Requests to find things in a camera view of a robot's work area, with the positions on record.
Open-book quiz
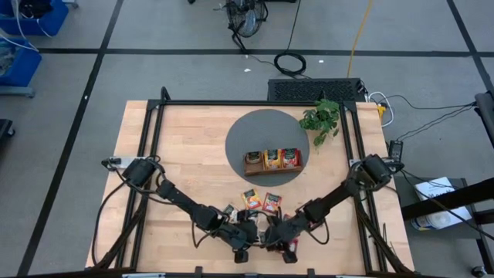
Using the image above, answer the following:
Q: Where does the black coiled hanging cable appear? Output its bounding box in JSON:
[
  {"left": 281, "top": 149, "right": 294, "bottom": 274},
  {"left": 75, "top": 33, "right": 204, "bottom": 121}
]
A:
[{"left": 272, "top": 0, "right": 308, "bottom": 77}]

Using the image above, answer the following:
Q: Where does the blue storage bin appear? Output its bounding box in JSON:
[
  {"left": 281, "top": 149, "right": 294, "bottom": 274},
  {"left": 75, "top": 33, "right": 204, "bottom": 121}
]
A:
[
  {"left": 0, "top": 37, "right": 42, "bottom": 88},
  {"left": 0, "top": 0, "right": 69, "bottom": 37}
]

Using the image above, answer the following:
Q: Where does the green potted plant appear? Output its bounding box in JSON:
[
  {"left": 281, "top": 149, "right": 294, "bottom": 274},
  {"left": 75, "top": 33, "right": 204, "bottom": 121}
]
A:
[{"left": 299, "top": 99, "right": 341, "bottom": 147}]

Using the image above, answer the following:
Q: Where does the black floor fan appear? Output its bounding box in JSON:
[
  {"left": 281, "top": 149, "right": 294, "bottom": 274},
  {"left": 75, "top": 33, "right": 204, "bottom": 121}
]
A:
[{"left": 225, "top": 0, "right": 269, "bottom": 53}]

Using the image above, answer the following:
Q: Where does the white paper booklet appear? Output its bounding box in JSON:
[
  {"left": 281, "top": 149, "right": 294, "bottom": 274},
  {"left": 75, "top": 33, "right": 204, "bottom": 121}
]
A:
[{"left": 410, "top": 176, "right": 473, "bottom": 232}]

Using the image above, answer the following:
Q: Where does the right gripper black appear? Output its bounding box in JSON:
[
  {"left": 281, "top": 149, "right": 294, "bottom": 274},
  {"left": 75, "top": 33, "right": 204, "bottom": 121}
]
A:
[{"left": 265, "top": 215, "right": 310, "bottom": 264}]

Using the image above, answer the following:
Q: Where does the black perforated computer case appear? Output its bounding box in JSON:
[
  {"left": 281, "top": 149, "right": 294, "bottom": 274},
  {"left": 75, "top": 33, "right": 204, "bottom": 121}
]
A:
[{"left": 267, "top": 77, "right": 368, "bottom": 103}]

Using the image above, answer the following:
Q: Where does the black metal table frame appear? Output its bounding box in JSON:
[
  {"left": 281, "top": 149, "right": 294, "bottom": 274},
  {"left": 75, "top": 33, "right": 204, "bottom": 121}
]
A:
[{"left": 85, "top": 86, "right": 416, "bottom": 278}]

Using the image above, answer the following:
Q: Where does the wooden compartment tray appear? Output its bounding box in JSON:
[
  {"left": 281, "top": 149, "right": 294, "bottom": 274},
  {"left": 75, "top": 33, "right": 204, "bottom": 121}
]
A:
[{"left": 242, "top": 148, "right": 304, "bottom": 178}]

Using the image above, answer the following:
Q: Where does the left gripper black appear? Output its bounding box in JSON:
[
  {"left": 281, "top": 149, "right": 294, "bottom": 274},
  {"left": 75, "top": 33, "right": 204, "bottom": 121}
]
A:
[{"left": 219, "top": 210, "right": 267, "bottom": 264}]

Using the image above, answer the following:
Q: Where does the white cable loop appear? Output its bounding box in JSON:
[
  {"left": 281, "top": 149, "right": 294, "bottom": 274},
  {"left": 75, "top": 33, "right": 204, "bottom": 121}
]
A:
[{"left": 367, "top": 91, "right": 395, "bottom": 128}]

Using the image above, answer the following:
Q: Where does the round grey mat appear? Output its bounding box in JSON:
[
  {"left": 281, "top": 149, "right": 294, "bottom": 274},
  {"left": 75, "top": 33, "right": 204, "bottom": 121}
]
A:
[{"left": 225, "top": 108, "right": 310, "bottom": 188}]

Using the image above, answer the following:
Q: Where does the black metal stand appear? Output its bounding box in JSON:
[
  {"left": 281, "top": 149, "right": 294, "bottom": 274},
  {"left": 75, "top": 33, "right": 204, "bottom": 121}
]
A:
[{"left": 400, "top": 178, "right": 494, "bottom": 278}]

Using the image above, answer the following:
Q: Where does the black chair leg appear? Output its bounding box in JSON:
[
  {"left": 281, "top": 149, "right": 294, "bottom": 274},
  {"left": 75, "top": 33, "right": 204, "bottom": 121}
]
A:
[{"left": 0, "top": 118, "right": 16, "bottom": 144}]

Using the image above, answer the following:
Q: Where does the black power adapter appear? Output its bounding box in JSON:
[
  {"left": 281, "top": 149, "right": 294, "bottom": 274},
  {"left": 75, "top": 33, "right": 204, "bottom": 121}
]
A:
[{"left": 388, "top": 140, "right": 404, "bottom": 163}]

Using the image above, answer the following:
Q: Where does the grey cart base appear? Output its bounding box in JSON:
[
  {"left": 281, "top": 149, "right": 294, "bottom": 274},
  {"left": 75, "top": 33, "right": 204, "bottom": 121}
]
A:
[{"left": 0, "top": 85, "right": 36, "bottom": 98}]

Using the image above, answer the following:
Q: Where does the yellow tea packet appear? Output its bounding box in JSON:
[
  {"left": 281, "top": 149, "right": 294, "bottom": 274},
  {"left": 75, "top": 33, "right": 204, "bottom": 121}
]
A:
[
  {"left": 241, "top": 188, "right": 263, "bottom": 211},
  {"left": 262, "top": 148, "right": 283, "bottom": 171}
]

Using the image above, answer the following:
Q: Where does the yellow hanging cable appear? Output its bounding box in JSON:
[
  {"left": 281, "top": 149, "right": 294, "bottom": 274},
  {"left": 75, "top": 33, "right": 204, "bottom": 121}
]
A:
[{"left": 346, "top": 0, "right": 374, "bottom": 78}]

